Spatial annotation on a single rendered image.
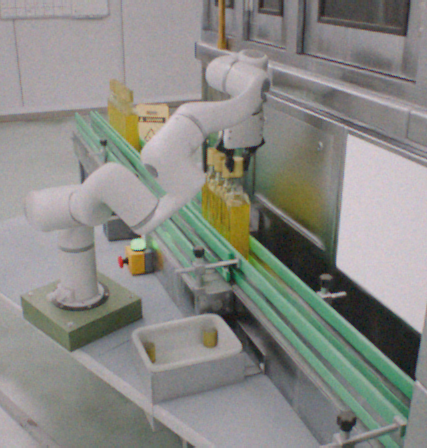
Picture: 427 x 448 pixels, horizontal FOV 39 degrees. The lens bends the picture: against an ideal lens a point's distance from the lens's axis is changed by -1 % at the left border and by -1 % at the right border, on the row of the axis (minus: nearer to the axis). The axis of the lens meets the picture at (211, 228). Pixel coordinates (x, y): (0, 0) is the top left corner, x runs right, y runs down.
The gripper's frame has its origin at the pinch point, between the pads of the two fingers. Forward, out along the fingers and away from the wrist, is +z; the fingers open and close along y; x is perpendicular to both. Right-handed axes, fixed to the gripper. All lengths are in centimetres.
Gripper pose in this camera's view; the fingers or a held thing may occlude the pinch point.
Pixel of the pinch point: (237, 162)
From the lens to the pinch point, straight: 155.8
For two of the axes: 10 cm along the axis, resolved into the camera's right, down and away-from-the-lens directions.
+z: -1.0, 7.9, 6.0
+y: -9.3, 1.5, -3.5
